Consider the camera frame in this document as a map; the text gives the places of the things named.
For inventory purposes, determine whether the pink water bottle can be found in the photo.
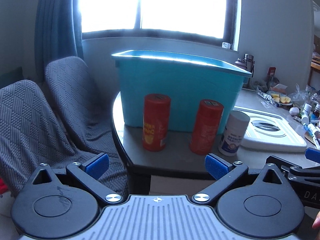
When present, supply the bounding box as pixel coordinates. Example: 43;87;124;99
234;58;247;70

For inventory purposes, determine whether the grey covered chair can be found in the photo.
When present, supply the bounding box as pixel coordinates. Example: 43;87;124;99
0;79;128;198
45;56;118;158

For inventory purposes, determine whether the small white windowsill device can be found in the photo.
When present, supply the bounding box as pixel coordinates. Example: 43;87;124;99
221;42;231;49

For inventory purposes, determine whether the steel thermos bottle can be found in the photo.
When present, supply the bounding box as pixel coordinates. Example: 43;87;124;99
243;54;255;88

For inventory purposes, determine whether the clear plastic bag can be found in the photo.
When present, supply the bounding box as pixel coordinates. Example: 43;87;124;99
289;84;310;108

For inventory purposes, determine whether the grey covered chair near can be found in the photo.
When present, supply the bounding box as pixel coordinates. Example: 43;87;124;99
0;79;128;198

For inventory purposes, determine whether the dark blue curtain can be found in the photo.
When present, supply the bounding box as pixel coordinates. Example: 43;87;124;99
34;0;84;81

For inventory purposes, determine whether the person's right hand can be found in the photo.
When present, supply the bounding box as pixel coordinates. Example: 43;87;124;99
312;211;320;230

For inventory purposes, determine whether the plate of apple slices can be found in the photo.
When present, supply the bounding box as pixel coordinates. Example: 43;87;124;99
267;91;292;106

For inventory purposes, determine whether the white pill bottle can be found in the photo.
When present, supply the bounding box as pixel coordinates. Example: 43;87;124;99
218;111;250;157

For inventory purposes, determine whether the red vitamin canister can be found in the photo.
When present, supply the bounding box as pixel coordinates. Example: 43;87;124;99
143;94;171;152
189;99;224;155

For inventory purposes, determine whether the grey covered chair far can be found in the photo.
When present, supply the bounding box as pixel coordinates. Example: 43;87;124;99
45;56;118;158

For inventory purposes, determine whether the white bin lid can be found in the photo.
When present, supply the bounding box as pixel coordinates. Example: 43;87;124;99
234;106;307;153

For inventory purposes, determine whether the teal plastic storage bin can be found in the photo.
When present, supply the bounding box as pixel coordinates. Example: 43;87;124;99
112;50;251;134

